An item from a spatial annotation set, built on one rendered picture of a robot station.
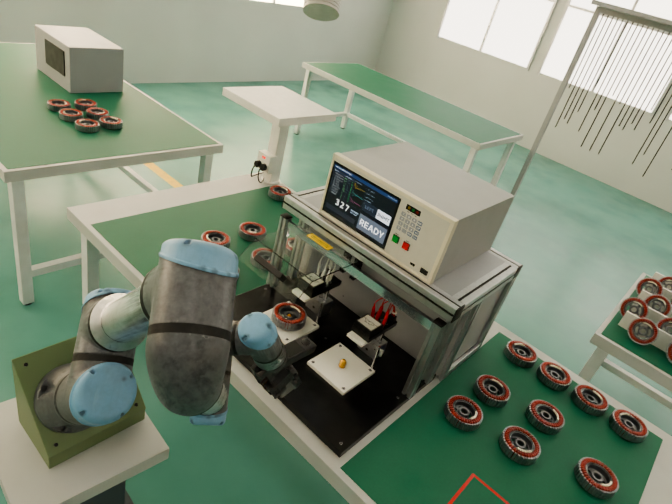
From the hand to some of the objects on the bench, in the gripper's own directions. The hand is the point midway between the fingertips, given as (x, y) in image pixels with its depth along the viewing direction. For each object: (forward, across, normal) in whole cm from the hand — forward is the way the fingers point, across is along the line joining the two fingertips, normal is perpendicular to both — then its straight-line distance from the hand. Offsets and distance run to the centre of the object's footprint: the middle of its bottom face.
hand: (293, 382), depth 135 cm
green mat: (+31, -77, +32) cm, 89 cm away
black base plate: (+20, -12, +15) cm, 28 cm away
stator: (+33, -75, +36) cm, 89 cm away
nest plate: (+18, -24, +15) cm, 33 cm away
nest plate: (+18, 0, +15) cm, 23 cm away
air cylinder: (+25, -25, +27) cm, 44 cm away
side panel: (+40, +20, +49) cm, 66 cm away
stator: (+24, -76, +20) cm, 82 cm away
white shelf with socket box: (+49, -104, +62) cm, 130 cm away
